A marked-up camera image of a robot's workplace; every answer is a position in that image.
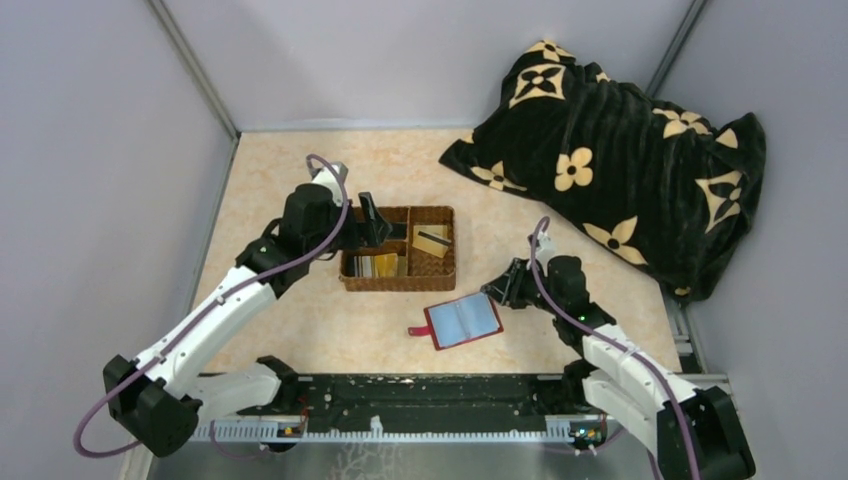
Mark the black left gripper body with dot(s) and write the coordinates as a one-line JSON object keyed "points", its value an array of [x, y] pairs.
{"points": [[361, 220]]}

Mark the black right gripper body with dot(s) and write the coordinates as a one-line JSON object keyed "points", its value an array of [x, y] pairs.
{"points": [[515, 285]]}

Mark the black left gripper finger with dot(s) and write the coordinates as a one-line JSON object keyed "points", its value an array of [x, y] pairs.
{"points": [[393, 231], [371, 218]]}

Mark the brown wicker basket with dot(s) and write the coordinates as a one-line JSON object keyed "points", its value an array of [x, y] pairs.
{"points": [[425, 273]]}

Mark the red leather card holder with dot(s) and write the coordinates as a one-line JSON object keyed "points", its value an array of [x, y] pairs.
{"points": [[459, 321]]}

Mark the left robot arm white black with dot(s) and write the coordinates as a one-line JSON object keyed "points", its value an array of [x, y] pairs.
{"points": [[154, 396]]}

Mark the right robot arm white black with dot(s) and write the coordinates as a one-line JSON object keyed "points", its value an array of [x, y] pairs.
{"points": [[689, 432]]}

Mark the cards in lower compartment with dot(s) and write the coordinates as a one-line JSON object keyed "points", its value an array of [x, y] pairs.
{"points": [[364, 266]]}

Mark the black floral blanket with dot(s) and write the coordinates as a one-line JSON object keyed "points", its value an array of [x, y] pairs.
{"points": [[653, 183]]}

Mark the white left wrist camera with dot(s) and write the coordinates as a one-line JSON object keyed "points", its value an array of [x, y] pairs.
{"points": [[332, 177]]}

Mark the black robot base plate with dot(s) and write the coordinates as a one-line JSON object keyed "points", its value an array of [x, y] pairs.
{"points": [[494, 405]]}

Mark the aluminium frame rail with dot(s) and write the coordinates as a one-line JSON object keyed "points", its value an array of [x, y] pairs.
{"points": [[225, 422]]}

